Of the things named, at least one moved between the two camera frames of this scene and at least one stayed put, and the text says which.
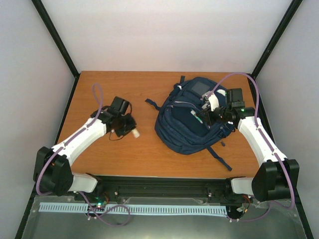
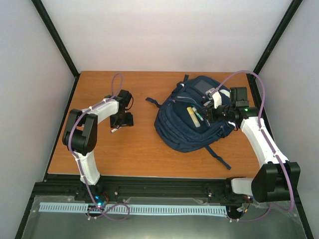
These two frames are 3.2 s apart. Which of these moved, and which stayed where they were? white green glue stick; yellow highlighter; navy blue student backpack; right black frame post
Moved: yellow highlighter; white green glue stick
Stayed: navy blue student backpack; right black frame post
